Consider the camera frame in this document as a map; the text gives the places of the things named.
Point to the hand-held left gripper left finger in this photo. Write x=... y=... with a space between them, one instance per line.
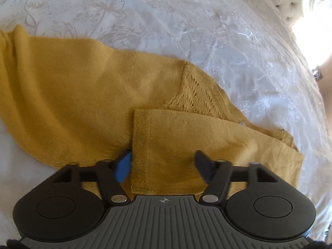
x=124 y=166

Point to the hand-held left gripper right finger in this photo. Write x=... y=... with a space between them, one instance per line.
x=205 y=166

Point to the mustard yellow knit sweater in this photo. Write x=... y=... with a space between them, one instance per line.
x=85 y=103

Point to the person's right forearm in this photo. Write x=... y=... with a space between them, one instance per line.
x=327 y=88

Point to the dark wristwatch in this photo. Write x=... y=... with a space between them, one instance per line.
x=317 y=73

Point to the white floral embroidered bedspread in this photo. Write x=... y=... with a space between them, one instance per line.
x=186 y=18

